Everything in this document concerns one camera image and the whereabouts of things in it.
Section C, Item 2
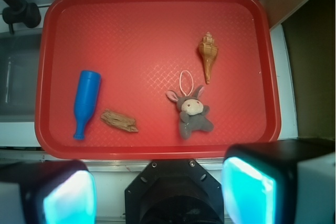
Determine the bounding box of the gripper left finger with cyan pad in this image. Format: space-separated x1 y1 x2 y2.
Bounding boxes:
1 160 97 223

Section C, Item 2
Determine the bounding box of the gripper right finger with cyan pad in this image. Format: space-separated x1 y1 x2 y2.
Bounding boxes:
222 139 335 223

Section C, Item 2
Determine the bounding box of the blue plastic bottle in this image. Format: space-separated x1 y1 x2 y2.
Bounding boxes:
73 70 101 140

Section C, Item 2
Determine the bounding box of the brown wood piece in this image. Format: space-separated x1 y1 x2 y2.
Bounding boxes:
100 109 139 132

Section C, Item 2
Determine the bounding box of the grey metal sink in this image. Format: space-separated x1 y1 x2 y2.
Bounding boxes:
1 29 41 147

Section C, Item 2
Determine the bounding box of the red plastic tray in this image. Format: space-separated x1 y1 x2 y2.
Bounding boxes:
35 0 281 159

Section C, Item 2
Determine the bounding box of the brown conch seashell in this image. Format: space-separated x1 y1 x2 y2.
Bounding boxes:
198 32 218 84

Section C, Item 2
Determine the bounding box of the grey plush donkey keychain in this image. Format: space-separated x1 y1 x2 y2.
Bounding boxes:
165 70 214 140

